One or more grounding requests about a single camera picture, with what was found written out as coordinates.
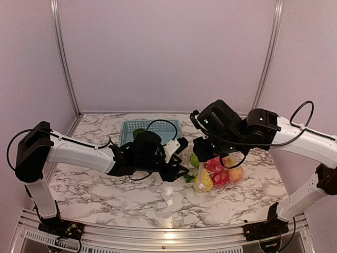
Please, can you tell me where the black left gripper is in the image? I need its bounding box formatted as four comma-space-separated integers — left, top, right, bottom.
136, 152, 190, 182

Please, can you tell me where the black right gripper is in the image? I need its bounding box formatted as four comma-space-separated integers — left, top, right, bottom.
193, 132, 246, 162

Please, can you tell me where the green fake pear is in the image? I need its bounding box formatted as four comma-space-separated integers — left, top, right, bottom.
190, 153, 200, 169

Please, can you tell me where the light blue plastic basket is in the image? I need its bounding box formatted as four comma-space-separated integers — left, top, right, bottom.
120, 119, 183, 148

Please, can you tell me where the clear zip top bag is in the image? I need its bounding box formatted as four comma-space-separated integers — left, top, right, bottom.
183, 153, 245, 192

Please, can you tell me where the red fake apple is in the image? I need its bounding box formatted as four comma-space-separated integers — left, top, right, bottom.
204, 157, 229, 187

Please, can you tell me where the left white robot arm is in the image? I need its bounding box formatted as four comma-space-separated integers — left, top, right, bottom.
6, 121, 189, 235

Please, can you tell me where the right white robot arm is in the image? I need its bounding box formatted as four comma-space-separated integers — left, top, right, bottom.
190, 100, 336, 236

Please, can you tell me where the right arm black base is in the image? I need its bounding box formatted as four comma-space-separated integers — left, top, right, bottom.
243, 202, 289, 241

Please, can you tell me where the yellow fake banana bunch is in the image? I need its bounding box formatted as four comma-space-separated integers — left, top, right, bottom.
222, 156, 236, 168

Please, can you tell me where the orange fake peach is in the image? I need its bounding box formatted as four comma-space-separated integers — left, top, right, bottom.
227, 167, 244, 183

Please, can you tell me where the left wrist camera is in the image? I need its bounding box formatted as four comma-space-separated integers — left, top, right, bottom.
163, 137, 189, 163

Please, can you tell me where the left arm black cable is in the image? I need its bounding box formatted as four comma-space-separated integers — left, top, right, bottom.
128, 119, 179, 181

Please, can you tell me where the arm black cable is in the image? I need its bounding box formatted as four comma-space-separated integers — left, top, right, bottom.
128, 119, 179, 181
192, 100, 315, 169

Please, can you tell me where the right aluminium frame post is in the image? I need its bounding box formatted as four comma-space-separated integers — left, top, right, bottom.
251, 0, 284, 110

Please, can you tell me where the aluminium frame post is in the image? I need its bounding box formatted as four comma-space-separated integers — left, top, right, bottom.
251, 0, 284, 110
49, 0, 81, 116

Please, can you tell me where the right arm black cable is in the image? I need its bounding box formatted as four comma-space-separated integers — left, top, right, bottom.
192, 100, 315, 169

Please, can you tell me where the front aluminium table rail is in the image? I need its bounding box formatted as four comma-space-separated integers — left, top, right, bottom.
18, 208, 311, 253

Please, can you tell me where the left aluminium frame post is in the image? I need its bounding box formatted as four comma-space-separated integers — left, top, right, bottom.
49, 0, 81, 116

